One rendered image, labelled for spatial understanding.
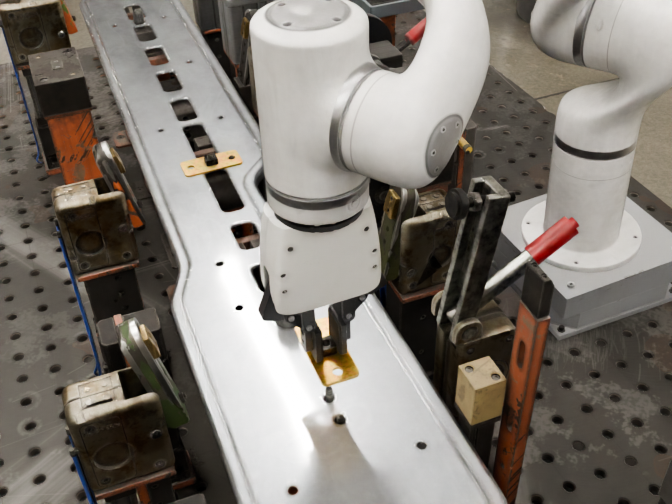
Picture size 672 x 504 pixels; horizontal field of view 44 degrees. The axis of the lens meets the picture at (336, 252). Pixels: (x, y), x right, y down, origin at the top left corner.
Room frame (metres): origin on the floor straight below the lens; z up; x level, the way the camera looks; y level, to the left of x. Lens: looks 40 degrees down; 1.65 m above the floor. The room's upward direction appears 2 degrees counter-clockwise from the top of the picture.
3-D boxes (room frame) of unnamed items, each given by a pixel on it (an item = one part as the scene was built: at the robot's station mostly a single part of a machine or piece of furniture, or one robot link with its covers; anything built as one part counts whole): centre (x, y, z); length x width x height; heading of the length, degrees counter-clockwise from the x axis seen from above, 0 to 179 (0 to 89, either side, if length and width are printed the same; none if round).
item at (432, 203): (0.78, -0.11, 0.88); 0.11 x 0.09 x 0.37; 110
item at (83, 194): (0.87, 0.32, 0.87); 0.12 x 0.09 x 0.35; 110
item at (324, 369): (0.55, 0.01, 1.07); 0.08 x 0.04 x 0.01; 20
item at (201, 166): (0.99, 0.17, 1.01); 0.08 x 0.04 x 0.01; 111
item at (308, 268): (0.55, 0.01, 1.20); 0.10 x 0.07 x 0.11; 110
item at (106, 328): (0.67, 0.24, 0.84); 0.11 x 0.08 x 0.29; 110
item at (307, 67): (0.55, 0.01, 1.34); 0.09 x 0.08 x 0.13; 54
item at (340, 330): (0.56, -0.01, 1.11); 0.03 x 0.03 x 0.07; 20
